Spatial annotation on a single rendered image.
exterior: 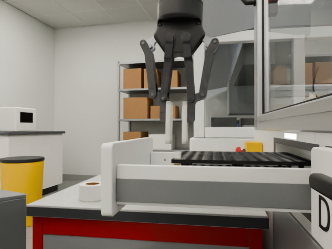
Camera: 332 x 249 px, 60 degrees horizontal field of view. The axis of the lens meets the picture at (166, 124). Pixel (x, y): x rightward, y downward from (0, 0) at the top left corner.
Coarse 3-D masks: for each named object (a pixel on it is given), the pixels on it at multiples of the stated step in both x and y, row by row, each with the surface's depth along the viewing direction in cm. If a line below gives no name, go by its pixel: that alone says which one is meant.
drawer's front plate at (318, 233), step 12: (312, 156) 35; (324, 156) 31; (312, 168) 35; (324, 168) 31; (312, 192) 35; (312, 204) 35; (324, 204) 31; (312, 216) 35; (324, 216) 31; (312, 228) 35; (324, 240) 32
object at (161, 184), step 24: (120, 168) 44; (144, 168) 44; (168, 168) 43; (192, 168) 43; (216, 168) 42; (240, 168) 41; (264, 168) 41; (288, 168) 41; (120, 192) 44; (144, 192) 44; (168, 192) 43; (192, 192) 42; (216, 192) 42; (240, 192) 41; (264, 192) 41; (288, 192) 40
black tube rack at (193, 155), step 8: (192, 152) 61; (200, 152) 61; (208, 152) 60; (216, 152) 60; (224, 152) 60; (232, 152) 60; (240, 152) 61; (248, 152) 61; (256, 152) 60; (264, 152) 61; (272, 152) 61; (280, 152) 61; (184, 160) 47; (192, 160) 46; (200, 160) 46; (208, 160) 46; (216, 160) 46; (224, 160) 46; (232, 160) 47; (240, 160) 46; (248, 160) 46; (256, 160) 46; (264, 160) 46; (272, 160) 46; (280, 160) 46; (288, 160) 46; (296, 160) 46; (304, 160) 46
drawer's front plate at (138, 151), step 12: (108, 144) 43; (120, 144) 46; (132, 144) 54; (144, 144) 63; (108, 156) 43; (120, 156) 46; (132, 156) 54; (144, 156) 63; (108, 168) 43; (108, 180) 43; (108, 192) 43; (108, 204) 43
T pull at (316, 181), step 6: (312, 174) 25; (318, 174) 24; (324, 174) 24; (312, 180) 25; (318, 180) 23; (324, 180) 22; (330, 180) 22; (312, 186) 25; (318, 186) 23; (324, 186) 22; (330, 186) 21; (324, 192) 22; (330, 192) 21; (330, 198) 21
